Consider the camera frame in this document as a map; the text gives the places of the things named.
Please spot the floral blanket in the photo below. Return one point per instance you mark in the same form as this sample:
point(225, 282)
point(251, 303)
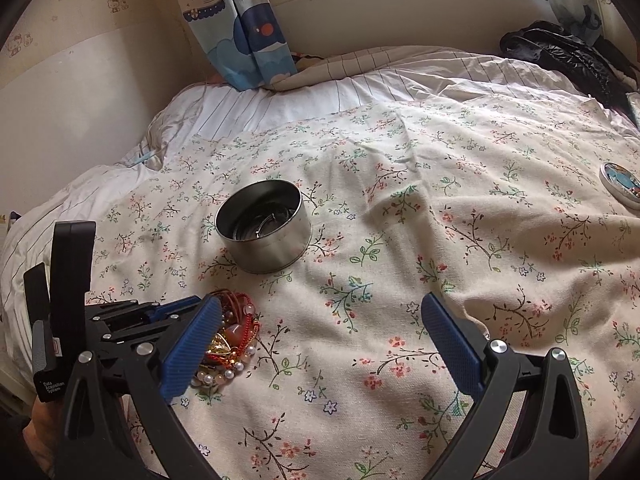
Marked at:
point(400, 210)

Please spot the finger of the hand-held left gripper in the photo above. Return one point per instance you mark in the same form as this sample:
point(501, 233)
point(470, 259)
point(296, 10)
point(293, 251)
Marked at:
point(172, 308)

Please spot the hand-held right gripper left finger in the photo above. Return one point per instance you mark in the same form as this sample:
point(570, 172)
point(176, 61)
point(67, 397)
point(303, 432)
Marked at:
point(192, 350)

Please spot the beige checked pillow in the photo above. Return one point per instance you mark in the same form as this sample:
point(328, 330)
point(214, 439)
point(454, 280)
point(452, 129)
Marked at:
point(350, 65)

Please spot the gold pendant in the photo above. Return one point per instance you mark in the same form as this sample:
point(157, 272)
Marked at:
point(220, 346)

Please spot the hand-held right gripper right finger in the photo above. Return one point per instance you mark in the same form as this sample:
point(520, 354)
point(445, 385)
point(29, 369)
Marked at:
point(450, 345)

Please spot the round printed tin lid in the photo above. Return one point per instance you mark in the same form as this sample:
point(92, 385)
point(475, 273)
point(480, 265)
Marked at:
point(620, 185)

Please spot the small blue tag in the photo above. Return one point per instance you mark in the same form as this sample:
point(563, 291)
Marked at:
point(141, 158)

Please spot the black shiny jacket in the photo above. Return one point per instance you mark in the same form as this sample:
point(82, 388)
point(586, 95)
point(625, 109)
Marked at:
point(565, 55)

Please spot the round metal tin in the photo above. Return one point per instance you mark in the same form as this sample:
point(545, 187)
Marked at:
point(280, 255)

